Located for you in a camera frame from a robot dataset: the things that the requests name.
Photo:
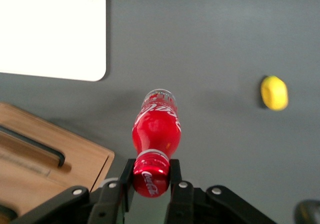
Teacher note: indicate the red coke bottle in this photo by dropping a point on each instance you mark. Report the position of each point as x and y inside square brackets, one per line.
[155, 134]

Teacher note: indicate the yellow lemon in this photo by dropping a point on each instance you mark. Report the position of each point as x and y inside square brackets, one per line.
[275, 94]

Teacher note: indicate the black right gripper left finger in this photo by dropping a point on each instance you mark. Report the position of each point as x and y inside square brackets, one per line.
[105, 204]

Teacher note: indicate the wooden drawer cabinet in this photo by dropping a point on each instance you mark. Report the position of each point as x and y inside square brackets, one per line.
[95, 151]

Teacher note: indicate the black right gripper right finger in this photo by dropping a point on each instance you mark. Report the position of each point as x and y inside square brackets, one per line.
[190, 206]

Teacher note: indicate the wooden drawer front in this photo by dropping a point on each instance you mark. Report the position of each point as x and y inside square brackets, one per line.
[75, 146]
[25, 191]

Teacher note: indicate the white rectangular tray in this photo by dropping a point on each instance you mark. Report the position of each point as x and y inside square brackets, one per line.
[50, 29]

